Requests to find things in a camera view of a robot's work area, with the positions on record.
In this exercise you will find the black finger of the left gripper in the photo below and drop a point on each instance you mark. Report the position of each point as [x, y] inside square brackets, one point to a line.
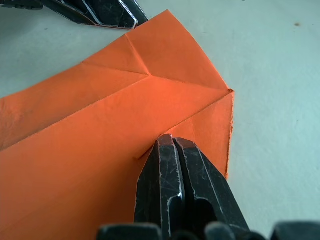
[137, 11]
[105, 12]

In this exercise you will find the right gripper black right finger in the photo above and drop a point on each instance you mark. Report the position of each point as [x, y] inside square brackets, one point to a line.
[207, 180]

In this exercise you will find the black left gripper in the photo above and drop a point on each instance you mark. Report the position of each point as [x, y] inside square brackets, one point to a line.
[20, 3]

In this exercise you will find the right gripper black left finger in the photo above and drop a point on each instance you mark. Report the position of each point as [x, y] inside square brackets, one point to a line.
[160, 180]

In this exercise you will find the orange paper sheet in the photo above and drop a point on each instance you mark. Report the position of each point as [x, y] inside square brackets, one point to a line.
[82, 150]

